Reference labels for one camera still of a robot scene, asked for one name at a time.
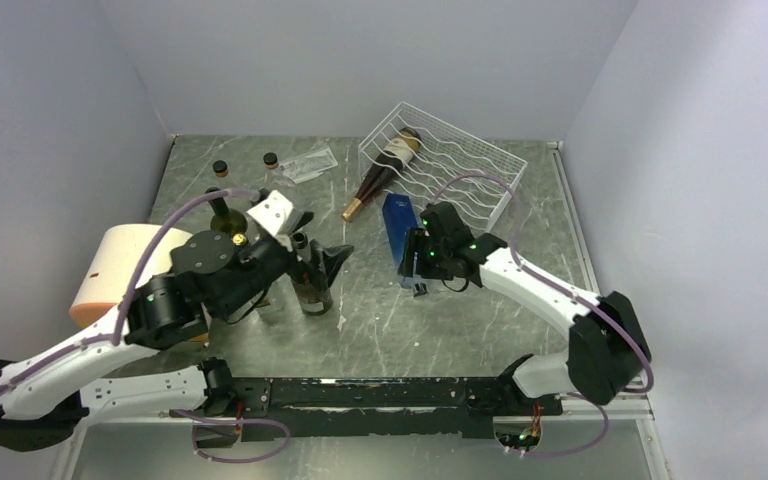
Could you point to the gold capped wine bottle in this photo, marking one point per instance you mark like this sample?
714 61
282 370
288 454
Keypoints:
392 160

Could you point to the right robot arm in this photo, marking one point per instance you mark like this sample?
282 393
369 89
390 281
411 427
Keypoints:
606 348

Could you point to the brown label bottle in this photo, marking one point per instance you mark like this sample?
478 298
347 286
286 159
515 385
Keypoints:
250 287

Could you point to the blue label water bottle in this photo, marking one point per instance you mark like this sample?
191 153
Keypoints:
399 217

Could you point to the silver capped dark bottle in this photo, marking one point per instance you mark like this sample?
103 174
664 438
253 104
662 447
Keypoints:
309 276

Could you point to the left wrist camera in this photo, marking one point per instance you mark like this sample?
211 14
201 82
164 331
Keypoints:
276 215

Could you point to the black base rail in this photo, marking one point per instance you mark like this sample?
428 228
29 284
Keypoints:
472 408

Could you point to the dark green wine bottle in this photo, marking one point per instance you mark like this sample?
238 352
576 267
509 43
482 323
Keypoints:
226 219

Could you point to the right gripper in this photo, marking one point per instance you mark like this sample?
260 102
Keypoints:
415 240

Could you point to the cream cylinder roll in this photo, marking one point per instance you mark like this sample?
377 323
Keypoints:
113 264

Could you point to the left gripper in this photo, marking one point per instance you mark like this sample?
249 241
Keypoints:
329 260

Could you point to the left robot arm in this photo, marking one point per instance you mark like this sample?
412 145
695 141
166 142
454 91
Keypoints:
43 399

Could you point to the white wire wine rack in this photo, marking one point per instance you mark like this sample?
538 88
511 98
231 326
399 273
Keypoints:
452 165

